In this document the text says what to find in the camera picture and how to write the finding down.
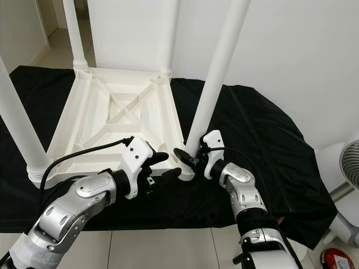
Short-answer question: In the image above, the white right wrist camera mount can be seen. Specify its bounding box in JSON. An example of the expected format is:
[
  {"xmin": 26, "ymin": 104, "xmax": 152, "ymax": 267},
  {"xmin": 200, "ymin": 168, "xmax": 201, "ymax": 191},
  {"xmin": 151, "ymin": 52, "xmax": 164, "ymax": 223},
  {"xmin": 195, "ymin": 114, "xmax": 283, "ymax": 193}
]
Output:
[{"xmin": 202, "ymin": 130, "xmax": 225, "ymax": 180}]

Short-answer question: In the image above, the white plastic table leg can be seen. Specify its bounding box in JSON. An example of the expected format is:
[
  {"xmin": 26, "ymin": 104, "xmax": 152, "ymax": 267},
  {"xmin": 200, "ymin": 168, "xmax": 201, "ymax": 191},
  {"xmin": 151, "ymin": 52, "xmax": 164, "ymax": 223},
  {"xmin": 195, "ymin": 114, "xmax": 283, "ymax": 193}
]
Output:
[
  {"xmin": 159, "ymin": 0, "xmax": 182, "ymax": 78},
  {"xmin": 0, "ymin": 56, "xmax": 54, "ymax": 183},
  {"xmin": 63, "ymin": 0, "xmax": 90, "ymax": 73},
  {"xmin": 184, "ymin": 0, "xmax": 251, "ymax": 158}
]

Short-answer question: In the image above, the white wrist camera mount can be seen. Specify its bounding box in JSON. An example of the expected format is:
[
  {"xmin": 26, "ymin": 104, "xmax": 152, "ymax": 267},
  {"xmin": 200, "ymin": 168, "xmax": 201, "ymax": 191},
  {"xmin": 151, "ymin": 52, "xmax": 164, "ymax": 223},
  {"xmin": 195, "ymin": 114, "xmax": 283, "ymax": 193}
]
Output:
[
  {"xmin": 123, "ymin": 136, "xmax": 155, "ymax": 200},
  {"xmin": 202, "ymin": 130, "xmax": 225, "ymax": 180}
]

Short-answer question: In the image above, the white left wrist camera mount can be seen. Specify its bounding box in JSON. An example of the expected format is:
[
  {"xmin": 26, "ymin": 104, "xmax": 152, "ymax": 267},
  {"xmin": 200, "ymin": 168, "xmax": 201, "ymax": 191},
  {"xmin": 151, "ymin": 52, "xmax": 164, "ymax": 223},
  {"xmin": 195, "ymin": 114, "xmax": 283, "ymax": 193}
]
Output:
[{"xmin": 123, "ymin": 136, "xmax": 155, "ymax": 200}]

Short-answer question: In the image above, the white door frame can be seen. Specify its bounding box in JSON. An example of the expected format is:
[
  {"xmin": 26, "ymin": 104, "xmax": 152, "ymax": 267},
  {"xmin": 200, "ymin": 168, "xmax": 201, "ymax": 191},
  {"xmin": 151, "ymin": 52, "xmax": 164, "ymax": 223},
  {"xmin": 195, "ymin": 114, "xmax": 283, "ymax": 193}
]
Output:
[{"xmin": 36, "ymin": 0, "xmax": 60, "ymax": 41}]

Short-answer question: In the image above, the black table cloth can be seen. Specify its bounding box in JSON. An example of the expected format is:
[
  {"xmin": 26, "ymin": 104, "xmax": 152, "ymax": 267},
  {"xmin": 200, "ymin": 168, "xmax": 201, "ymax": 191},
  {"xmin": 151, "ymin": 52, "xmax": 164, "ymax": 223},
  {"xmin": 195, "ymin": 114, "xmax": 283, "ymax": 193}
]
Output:
[{"xmin": 0, "ymin": 66, "xmax": 338, "ymax": 251}]

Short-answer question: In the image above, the red round object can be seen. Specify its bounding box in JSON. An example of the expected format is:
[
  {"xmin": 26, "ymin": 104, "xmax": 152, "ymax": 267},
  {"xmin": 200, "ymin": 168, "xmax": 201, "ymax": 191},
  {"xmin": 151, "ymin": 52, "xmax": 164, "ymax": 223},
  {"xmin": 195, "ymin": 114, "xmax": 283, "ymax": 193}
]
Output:
[{"xmin": 320, "ymin": 248, "xmax": 357, "ymax": 269}]

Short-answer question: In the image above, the grey metal tube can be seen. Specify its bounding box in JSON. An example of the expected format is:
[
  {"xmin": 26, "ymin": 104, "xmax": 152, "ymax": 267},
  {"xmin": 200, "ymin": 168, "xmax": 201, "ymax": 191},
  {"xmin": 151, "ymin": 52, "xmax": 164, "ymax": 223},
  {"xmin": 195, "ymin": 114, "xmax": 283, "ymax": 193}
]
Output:
[{"xmin": 328, "ymin": 185, "xmax": 357, "ymax": 203}]

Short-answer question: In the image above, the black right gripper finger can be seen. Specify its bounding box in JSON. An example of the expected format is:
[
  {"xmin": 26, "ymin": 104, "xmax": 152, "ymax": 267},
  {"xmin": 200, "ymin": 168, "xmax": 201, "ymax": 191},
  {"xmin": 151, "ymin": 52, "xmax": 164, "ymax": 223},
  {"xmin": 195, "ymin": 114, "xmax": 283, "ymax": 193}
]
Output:
[{"xmin": 174, "ymin": 147, "xmax": 197, "ymax": 167}]

